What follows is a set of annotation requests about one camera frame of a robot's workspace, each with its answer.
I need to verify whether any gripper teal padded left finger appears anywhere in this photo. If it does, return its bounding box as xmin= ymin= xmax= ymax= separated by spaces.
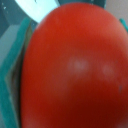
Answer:
xmin=0 ymin=18 xmax=32 ymax=128

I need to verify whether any gripper teal padded right finger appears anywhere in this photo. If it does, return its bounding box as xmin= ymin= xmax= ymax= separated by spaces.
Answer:
xmin=119 ymin=19 xmax=128 ymax=33

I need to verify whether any red tomato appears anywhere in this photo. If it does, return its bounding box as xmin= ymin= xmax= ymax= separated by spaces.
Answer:
xmin=21 ymin=3 xmax=128 ymax=128

